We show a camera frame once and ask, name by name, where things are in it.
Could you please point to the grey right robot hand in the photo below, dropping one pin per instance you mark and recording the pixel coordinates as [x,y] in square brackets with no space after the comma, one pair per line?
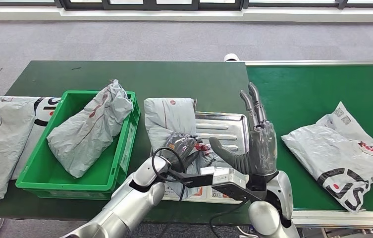
[261,151]

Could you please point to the white mailer bag QR codes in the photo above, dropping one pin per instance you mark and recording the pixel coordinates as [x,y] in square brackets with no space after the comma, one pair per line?
[320,151]

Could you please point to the grey mailer bag red print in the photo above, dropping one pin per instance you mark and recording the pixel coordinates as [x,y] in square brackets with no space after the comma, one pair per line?
[87,131]
[170,115]

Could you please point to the white scale with steel tray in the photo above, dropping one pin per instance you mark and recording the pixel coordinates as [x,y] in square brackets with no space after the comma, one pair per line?
[222,128]

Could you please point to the white mailer bag black print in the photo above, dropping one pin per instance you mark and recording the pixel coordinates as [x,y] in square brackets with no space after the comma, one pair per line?
[43,110]

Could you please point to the green plastic crate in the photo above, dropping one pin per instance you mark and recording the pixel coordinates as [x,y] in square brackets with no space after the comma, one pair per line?
[35,177]

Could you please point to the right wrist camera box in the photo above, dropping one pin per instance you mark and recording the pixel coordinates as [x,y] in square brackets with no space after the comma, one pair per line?
[229,177]

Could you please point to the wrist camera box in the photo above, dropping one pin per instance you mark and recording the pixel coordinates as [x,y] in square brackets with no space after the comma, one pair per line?
[199,180]
[229,177]

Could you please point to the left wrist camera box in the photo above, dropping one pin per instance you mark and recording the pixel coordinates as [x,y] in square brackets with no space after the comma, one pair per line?
[199,180]

